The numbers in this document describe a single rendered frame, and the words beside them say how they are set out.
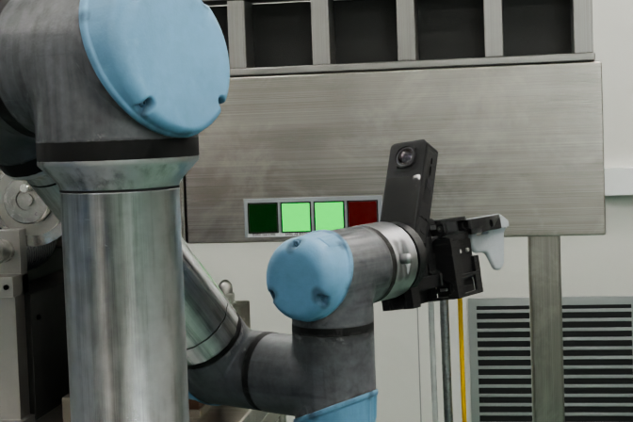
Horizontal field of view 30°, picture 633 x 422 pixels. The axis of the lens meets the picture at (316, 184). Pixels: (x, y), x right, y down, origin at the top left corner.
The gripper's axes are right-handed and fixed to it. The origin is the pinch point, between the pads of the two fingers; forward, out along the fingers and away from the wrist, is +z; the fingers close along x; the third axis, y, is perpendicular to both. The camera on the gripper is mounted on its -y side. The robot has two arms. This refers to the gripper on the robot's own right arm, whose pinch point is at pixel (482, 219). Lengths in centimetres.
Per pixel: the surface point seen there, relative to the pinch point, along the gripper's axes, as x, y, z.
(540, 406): -40, 38, 85
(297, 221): -65, -3, 51
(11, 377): -85, 14, 0
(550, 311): -36, 21, 86
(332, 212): -59, -4, 54
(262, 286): -226, 20, 233
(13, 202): -82, -12, 3
